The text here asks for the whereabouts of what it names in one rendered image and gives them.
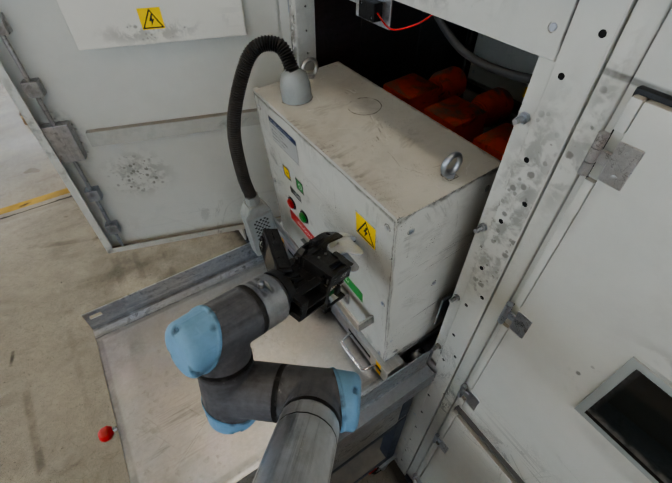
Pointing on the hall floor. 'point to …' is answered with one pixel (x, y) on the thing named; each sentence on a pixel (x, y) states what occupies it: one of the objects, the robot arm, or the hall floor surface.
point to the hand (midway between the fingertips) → (347, 239)
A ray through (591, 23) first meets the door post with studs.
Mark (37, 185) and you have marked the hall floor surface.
